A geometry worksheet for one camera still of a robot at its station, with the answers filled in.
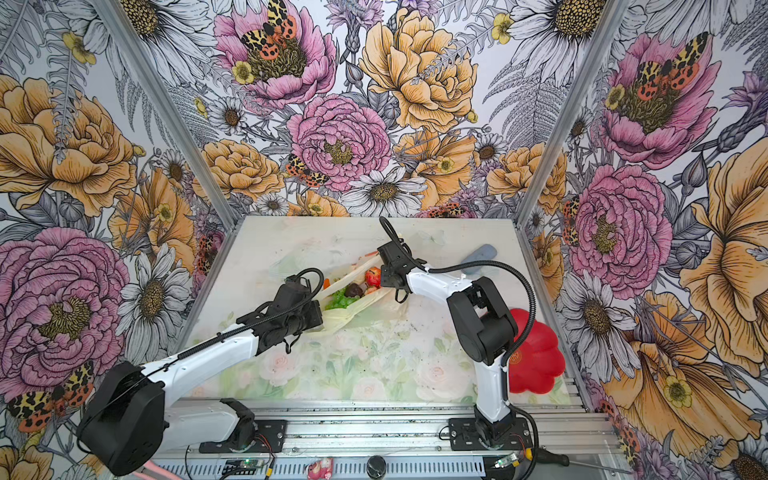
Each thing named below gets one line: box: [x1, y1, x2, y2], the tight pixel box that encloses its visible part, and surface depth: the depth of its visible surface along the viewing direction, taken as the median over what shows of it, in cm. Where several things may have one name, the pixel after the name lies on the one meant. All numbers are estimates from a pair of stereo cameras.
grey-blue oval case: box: [461, 244, 498, 264], surface depth 111 cm
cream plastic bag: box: [319, 254, 401, 333], surface depth 91 cm
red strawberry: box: [365, 266, 381, 289], surface depth 101 cm
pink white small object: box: [308, 458, 335, 480], surface depth 69 cm
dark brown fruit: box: [344, 283, 363, 297], surface depth 98 cm
